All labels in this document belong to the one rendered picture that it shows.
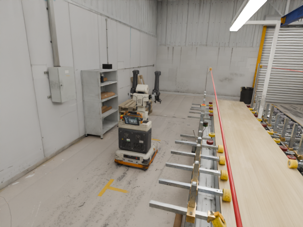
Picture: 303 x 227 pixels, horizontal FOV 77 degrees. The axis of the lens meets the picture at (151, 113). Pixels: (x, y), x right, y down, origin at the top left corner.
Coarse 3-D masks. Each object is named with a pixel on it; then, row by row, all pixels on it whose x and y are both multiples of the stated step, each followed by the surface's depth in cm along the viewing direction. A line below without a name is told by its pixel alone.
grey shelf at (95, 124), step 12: (84, 72) 407; (96, 72) 399; (108, 72) 488; (84, 84) 415; (96, 84) 407; (108, 84) 498; (84, 96) 424; (96, 96) 415; (84, 108) 432; (96, 108) 423; (96, 120) 432; (108, 120) 527; (96, 132) 441
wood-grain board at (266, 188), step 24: (216, 120) 310; (240, 120) 314; (216, 144) 223; (240, 144) 225; (264, 144) 227; (240, 168) 175; (264, 168) 176; (288, 168) 177; (240, 192) 143; (264, 192) 144; (288, 192) 145; (264, 216) 122; (288, 216) 122
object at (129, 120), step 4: (124, 116) 304; (128, 116) 303; (132, 116) 302; (124, 120) 311; (128, 120) 308; (132, 120) 306; (136, 120) 303; (140, 120) 305; (132, 124) 312; (136, 124) 309
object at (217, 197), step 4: (212, 116) 389; (212, 120) 372; (212, 124) 357; (212, 128) 343; (212, 132) 329; (216, 164) 200; (216, 168) 195; (216, 176) 187; (216, 180) 183; (216, 184) 179; (216, 188) 176; (216, 196) 169; (216, 200) 165; (216, 204) 162; (216, 208) 160
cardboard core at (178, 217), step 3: (177, 213) 227; (177, 216) 223; (180, 216) 223; (177, 219) 218; (180, 219) 219; (174, 222) 215; (177, 222) 214; (180, 222) 216; (174, 225) 211; (177, 225) 210; (180, 225) 214
